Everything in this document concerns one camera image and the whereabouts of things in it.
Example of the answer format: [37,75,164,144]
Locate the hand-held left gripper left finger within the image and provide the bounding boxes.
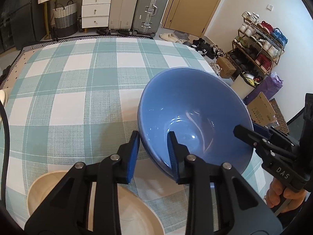
[24,130,140,235]

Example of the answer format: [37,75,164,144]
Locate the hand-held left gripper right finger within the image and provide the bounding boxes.
[167,131,282,235]

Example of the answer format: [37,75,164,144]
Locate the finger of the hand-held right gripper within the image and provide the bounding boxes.
[253,122,301,152]
[233,125,297,160]

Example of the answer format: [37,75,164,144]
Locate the blue bowl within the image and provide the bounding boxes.
[137,67,255,179]

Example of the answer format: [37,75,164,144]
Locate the cream plate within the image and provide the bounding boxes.
[27,171,165,235]

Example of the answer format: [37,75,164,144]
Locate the person's right hand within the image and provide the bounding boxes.
[265,178,308,214]

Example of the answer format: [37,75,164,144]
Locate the large printed cardboard box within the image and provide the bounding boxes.
[247,92,277,124]

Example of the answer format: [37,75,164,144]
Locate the patterned brown bag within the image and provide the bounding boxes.
[269,98,290,134]

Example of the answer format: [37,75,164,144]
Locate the purple bag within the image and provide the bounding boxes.
[242,76,284,104]

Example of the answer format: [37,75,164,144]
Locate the white trash bin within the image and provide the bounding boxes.
[231,72,263,101]

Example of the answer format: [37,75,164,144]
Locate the rows of assorted shoes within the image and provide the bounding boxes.
[227,11,288,72]

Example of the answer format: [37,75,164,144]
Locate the wooden shoe rack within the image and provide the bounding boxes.
[226,11,288,77]

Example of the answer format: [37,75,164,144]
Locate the small brown cardboard box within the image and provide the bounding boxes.
[216,57,236,79]

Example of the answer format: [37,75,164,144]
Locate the white beige sneaker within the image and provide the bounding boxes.
[210,62,222,77]

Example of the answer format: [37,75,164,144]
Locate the teal checked tablecloth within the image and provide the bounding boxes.
[0,37,266,235]

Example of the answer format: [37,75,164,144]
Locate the pile of dark shoes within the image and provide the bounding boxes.
[183,38,224,59]

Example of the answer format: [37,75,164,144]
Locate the beige slippers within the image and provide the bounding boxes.
[159,33,177,42]

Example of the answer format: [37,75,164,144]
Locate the wooden door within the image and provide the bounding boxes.
[163,0,230,37]

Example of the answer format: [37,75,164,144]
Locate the silver suitcase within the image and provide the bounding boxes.
[132,0,171,38]

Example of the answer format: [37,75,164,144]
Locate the beige suitcase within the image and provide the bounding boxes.
[108,0,142,31]

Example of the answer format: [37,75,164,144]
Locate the woven laundry basket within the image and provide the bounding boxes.
[52,0,78,38]

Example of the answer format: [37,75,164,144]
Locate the white vanity desk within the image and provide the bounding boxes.
[37,0,113,33]

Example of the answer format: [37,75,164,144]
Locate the dark grey fridge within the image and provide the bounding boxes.
[5,0,47,49]

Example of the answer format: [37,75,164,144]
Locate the black cable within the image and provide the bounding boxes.
[0,101,11,163]

